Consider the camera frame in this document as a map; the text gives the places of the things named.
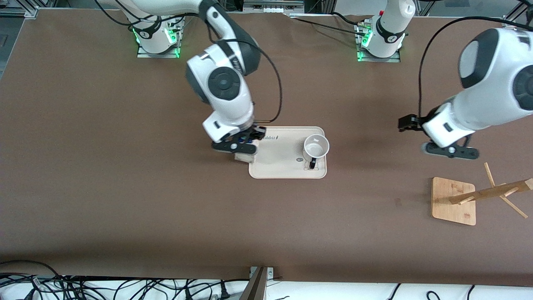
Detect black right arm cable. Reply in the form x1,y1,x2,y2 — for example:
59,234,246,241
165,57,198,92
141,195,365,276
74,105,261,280
94,0,283,124

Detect cream rabbit print tray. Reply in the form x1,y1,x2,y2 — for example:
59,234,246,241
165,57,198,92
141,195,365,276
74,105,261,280
249,126,328,179

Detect white power strip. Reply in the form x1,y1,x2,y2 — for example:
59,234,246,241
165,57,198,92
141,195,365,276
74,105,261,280
243,0,305,10

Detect aluminium frame profile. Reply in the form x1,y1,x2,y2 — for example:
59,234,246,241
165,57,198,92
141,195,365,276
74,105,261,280
0,6,40,18
501,0,533,30

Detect blue milk carton green cap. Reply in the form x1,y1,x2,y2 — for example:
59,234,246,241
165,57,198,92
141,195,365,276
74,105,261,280
233,141,257,164

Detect white cup black handle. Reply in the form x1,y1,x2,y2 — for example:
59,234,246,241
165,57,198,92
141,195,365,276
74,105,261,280
303,134,331,170

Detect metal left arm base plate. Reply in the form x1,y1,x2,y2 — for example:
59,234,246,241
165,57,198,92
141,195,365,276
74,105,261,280
356,19,401,63

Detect wooden cup rack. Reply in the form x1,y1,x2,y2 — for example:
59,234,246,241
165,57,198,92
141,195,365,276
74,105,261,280
431,162,533,226

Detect black table cable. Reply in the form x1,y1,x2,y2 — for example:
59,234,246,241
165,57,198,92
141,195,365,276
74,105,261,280
291,12,369,37

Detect grey metal bracket beam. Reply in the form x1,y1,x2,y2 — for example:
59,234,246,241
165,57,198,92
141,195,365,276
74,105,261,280
239,266,276,300

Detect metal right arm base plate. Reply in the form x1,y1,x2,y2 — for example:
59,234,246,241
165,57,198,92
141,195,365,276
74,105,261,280
136,16,181,59

